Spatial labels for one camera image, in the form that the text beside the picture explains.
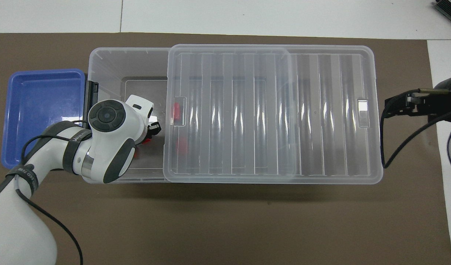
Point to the clear ribbed box lid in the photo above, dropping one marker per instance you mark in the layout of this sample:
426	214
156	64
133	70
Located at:
321	73

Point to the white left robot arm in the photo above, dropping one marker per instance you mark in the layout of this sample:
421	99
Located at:
107	147

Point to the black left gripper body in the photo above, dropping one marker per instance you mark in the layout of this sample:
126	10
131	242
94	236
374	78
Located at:
153	120

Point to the blue plastic tray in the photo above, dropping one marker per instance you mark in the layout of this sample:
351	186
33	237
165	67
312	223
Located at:
37	99

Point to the clear plastic storage box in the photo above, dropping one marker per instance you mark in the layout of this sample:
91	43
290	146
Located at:
111	66

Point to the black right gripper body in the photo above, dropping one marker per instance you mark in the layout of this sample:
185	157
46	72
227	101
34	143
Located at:
432	105

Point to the dark finned metal device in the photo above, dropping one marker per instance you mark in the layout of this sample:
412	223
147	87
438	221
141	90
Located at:
450	7

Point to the brown paper table mat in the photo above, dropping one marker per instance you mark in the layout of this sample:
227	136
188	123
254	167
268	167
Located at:
225	221

